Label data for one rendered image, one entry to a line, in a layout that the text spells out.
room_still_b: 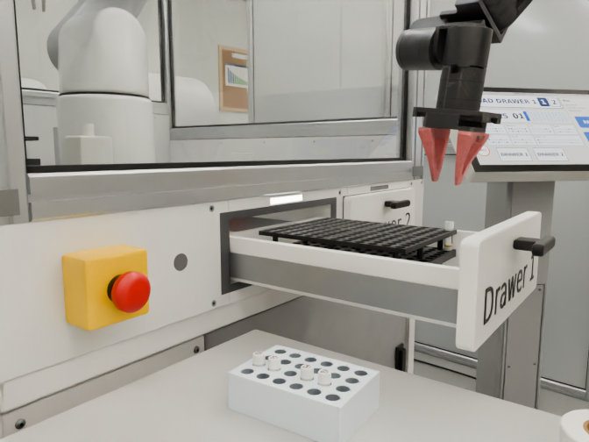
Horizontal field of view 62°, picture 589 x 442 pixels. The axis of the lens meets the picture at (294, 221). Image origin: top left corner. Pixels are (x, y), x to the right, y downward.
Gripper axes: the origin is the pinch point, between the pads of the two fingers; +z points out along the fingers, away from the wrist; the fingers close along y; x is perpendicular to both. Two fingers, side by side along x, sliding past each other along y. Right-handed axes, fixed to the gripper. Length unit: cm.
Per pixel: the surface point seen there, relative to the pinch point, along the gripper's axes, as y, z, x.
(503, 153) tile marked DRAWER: 13, -1, -70
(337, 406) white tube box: -7.1, 16.7, 34.5
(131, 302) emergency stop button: 12.6, 11.9, 41.5
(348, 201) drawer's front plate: 21.2, 8.2, -9.1
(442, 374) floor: 43, 105, -141
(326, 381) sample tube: -4.3, 16.6, 32.1
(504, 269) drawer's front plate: -12.5, 7.8, 11.2
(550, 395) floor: -1, 100, -150
